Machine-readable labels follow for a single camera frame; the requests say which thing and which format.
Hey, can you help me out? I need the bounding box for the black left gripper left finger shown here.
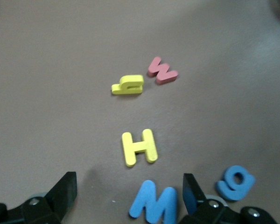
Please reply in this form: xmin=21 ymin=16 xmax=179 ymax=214
xmin=0 ymin=172 xmax=78 ymax=224

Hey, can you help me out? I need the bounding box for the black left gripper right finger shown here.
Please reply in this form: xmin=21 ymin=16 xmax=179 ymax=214
xmin=179 ymin=173 xmax=278 ymax=224

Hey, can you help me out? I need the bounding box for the blue letter g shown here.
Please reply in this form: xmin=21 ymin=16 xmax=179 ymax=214
xmin=215 ymin=165 xmax=256 ymax=202

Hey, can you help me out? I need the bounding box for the large blue letter M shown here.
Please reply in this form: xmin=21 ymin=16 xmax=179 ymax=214
xmin=128 ymin=179 xmax=178 ymax=224

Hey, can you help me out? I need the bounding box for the yellow letter H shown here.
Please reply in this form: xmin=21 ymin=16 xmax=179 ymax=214
xmin=121 ymin=128 xmax=159 ymax=168

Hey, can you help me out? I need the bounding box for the yellow letter r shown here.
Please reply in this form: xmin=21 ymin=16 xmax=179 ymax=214
xmin=111 ymin=74 xmax=145 ymax=96

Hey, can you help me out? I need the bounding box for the pink letter w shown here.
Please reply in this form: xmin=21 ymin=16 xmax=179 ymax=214
xmin=147 ymin=56 xmax=179 ymax=85

